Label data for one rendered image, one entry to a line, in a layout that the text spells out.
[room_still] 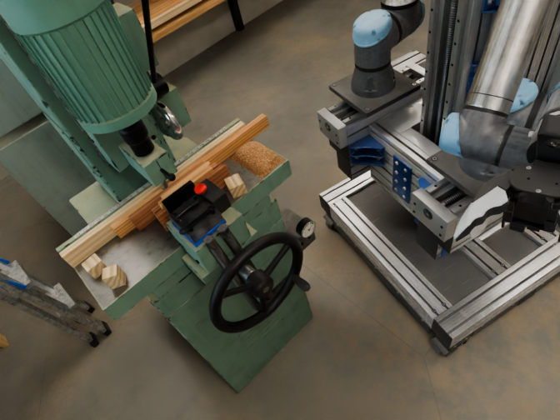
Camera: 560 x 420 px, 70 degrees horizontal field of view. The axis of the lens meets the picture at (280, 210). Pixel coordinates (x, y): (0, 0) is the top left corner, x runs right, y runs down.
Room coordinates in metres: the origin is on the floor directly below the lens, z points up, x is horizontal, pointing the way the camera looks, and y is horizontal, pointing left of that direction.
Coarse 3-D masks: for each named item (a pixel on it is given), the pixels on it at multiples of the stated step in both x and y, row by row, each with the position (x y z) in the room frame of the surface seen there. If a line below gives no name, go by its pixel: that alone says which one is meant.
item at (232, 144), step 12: (264, 120) 0.99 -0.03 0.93; (240, 132) 0.95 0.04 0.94; (252, 132) 0.97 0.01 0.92; (228, 144) 0.92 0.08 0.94; (240, 144) 0.94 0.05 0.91; (216, 156) 0.90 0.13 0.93; (228, 156) 0.91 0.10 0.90; (156, 192) 0.81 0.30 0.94; (120, 228) 0.74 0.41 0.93; (132, 228) 0.75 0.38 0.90
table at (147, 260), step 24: (240, 168) 0.85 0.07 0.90; (288, 168) 0.83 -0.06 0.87; (264, 192) 0.78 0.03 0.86; (120, 240) 0.72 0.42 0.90; (144, 240) 0.70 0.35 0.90; (168, 240) 0.67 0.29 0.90; (120, 264) 0.64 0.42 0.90; (144, 264) 0.62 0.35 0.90; (168, 264) 0.62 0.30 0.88; (192, 264) 0.60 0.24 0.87; (96, 288) 0.59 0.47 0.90; (120, 288) 0.57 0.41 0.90; (144, 288) 0.58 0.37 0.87; (120, 312) 0.54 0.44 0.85
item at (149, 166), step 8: (120, 144) 0.88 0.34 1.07; (128, 152) 0.84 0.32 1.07; (152, 152) 0.81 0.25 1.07; (160, 152) 0.80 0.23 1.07; (128, 160) 0.87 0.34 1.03; (136, 160) 0.80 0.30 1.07; (144, 160) 0.79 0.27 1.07; (152, 160) 0.78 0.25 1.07; (160, 160) 0.79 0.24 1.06; (168, 160) 0.79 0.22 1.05; (136, 168) 0.84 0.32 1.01; (144, 168) 0.77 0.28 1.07; (152, 168) 0.77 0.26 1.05; (160, 168) 0.78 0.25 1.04; (168, 168) 0.79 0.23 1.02; (176, 168) 0.80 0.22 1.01; (144, 176) 0.80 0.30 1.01; (152, 176) 0.77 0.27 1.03; (160, 176) 0.78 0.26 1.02; (152, 184) 0.77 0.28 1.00
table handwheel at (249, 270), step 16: (256, 240) 0.55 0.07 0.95; (272, 240) 0.55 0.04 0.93; (288, 240) 0.57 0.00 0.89; (240, 256) 0.52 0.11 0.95; (224, 272) 0.50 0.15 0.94; (240, 272) 0.57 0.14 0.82; (256, 272) 0.54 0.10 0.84; (224, 288) 0.48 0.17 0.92; (240, 288) 0.50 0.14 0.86; (256, 288) 0.51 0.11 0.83; (288, 288) 0.55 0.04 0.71; (272, 304) 0.53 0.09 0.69; (224, 320) 0.46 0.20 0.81; (256, 320) 0.49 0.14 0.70
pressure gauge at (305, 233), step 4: (300, 220) 0.78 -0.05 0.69; (304, 220) 0.77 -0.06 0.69; (308, 220) 0.77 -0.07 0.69; (300, 224) 0.77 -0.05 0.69; (304, 224) 0.76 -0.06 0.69; (308, 224) 0.76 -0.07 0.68; (312, 224) 0.77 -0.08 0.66; (296, 228) 0.77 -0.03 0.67; (300, 228) 0.76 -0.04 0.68; (304, 228) 0.75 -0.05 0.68; (308, 228) 0.76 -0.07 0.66; (312, 228) 0.77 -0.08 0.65; (300, 232) 0.75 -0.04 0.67; (304, 232) 0.75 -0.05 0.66; (308, 232) 0.76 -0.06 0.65; (312, 232) 0.76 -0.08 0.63; (304, 236) 0.75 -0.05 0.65; (308, 236) 0.75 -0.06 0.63
